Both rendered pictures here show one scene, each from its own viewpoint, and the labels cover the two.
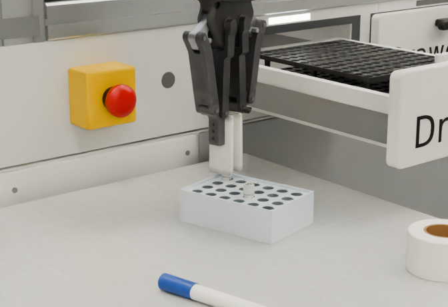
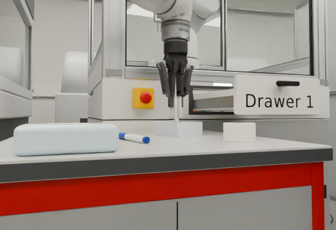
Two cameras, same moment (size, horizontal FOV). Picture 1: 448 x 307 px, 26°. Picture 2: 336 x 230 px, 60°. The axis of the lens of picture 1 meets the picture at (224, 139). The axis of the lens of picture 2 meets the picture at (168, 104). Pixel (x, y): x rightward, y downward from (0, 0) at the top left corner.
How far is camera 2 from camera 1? 0.49 m
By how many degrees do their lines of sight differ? 26
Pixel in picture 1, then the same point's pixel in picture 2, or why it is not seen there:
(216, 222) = (163, 131)
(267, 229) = (176, 130)
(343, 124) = (223, 105)
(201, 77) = (162, 79)
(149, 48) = not seen: hidden behind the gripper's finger
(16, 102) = (112, 97)
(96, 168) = (141, 125)
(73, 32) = (135, 77)
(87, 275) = not seen: hidden behind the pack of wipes
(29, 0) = (120, 65)
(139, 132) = (159, 116)
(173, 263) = not seen: hidden behind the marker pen
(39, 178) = (119, 125)
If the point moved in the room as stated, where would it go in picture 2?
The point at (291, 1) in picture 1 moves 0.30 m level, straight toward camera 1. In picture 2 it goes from (222, 78) to (199, 67)
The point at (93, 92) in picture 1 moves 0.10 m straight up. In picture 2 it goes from (137, 94) to (137, 66)
